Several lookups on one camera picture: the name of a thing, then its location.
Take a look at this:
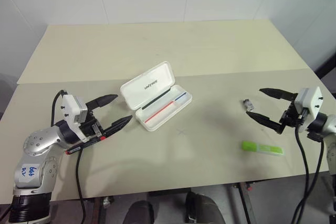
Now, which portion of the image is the black and red pen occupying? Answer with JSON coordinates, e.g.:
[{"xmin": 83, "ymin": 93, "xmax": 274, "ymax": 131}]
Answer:
[{"xmin": 65, "ymin": 136, "xmax": 107, "ymax": 155}]

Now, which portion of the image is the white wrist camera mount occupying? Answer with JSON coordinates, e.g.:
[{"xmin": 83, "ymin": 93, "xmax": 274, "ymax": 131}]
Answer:
[
  {"xmin": 60, "ymin": 94, "xmax": 88, "ymax": 141},
  {"xmin": 293, "ymin": 86, "xmax": 325, "ymax": 133}
]

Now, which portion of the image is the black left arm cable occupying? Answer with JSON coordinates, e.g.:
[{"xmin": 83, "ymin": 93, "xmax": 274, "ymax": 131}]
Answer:
[{"xmin": 49, "ymin": 89, "xmax": 89, "ymax": 224}]

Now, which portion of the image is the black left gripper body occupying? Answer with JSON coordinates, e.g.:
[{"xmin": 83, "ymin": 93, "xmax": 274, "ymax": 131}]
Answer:
[{"xmin": 78, "ymin": 109, "xmax": 105, "ymax": 142}]

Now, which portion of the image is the black metal table frame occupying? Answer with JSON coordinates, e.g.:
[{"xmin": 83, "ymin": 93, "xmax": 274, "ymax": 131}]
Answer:
[{"xmin": 97, "ymin": 181, "xmax": 259, "ymax": 224}]

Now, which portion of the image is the white open pencil case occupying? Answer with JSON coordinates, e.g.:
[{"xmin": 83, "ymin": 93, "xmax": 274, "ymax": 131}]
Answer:
[{"xmin": 120, "ymin": 61, "xmax": 193, "ymax": 132}]

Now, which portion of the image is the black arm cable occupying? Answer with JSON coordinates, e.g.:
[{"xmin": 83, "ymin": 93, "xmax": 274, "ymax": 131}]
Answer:
[
  {"xmin": 290, "ymin": 125, "xmax": 327, "ymax": 224},
  {"xmin": 49, "ymin": 89, "xmax": 89, "ymax": 224}
]

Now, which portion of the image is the small dark rounded shape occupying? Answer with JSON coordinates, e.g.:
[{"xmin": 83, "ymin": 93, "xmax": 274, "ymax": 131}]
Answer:
[{"xmin": 125, "ymin": 200, "xmax": 155, "ymax": 224}]

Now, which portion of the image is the green highlighter marker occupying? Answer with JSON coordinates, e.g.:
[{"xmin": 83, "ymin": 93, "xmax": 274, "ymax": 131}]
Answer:
[{"xmin": 241, "ymin": 141, "xmax": 285, "ymax": 157}]

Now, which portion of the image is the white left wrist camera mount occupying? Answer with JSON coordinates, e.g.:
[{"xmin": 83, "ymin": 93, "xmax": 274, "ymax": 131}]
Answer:
[{"xmin": 60, "ymin": 94, "xmax": 88, "ymax": 141}]

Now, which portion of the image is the black frame at wall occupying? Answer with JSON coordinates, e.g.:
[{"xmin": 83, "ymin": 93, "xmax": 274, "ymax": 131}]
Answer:
[{"xmin": 314, "ymin": 50, "xmax": 336, "ymax": 81}]

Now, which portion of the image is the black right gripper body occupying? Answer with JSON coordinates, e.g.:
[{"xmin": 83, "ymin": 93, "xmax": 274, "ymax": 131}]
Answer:
[{"xmin": 279, "ymin": 100, "xmax": 306, "ymax": 128}]

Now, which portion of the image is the large dark rounded shape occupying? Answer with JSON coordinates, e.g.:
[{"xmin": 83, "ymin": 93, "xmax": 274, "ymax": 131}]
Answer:
[{"xmin": 184, "ymin": 190, "xmax": 227, "ymax": 224}]

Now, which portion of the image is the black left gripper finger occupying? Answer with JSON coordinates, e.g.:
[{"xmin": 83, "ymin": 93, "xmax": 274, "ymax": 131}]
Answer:
[
  {"xmin": 86, "ymin": 94, "xmax": 119, "ymax": 111},
  {"xmin": 100, "ymin": 115, "xmax": 133, "ymax": 139}
]

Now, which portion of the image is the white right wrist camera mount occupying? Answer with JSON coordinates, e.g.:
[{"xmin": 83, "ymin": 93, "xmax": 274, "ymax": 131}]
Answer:
[{"xmin": 293, "ymin": 86, "xmax": 325, "ymax": 133}]

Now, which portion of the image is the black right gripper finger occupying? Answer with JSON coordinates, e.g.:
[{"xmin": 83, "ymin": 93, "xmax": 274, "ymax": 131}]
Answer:
[
  {"xmin": 245, "ymin": 111, "xmax": 286, "ymax": 134},
  {"xmin": 259, "ymin": 87, "xmax": 299, "ymax": 102}
]

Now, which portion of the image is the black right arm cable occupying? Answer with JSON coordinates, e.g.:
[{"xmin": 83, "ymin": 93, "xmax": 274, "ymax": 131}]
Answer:
[{"xmin": 290, "ymin": 125, "xmax": 327, "ymax": 224}]

